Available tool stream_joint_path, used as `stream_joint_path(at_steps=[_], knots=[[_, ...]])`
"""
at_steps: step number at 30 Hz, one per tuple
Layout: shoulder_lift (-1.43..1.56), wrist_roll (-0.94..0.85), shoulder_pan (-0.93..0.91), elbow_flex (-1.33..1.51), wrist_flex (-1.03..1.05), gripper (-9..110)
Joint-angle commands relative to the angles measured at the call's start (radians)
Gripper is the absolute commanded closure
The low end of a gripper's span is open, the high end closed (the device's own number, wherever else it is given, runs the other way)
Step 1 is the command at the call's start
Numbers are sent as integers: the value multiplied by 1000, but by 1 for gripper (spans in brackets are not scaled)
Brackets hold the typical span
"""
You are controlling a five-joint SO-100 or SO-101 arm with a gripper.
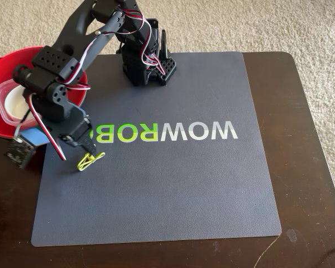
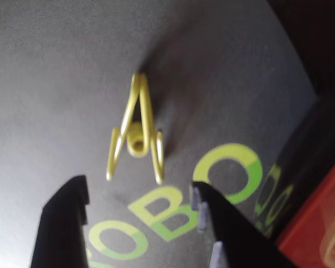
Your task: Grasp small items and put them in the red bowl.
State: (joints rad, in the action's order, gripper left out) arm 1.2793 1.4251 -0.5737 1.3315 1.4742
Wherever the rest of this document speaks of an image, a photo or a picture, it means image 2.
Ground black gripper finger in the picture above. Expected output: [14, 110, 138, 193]
[192, 181, 294, 268]
[30, 175, 90, 268]

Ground yellow wire clip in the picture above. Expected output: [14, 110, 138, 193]
[106, 73, 165, 185]

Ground large red bowl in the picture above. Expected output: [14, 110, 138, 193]
[251, 150, 335, 268]

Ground grey WOWROBO mat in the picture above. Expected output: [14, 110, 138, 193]
[0, 0, 322, 268]

